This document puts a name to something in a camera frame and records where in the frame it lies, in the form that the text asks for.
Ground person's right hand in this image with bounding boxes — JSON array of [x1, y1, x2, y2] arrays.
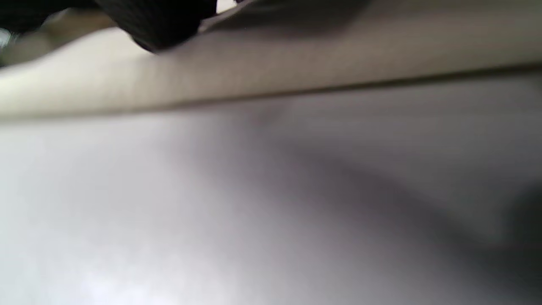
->
[[0, 0, 217, 53]]

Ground cream canvas bag red flowers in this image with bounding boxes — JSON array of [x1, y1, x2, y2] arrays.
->
[[0, 0, 542, 123]]

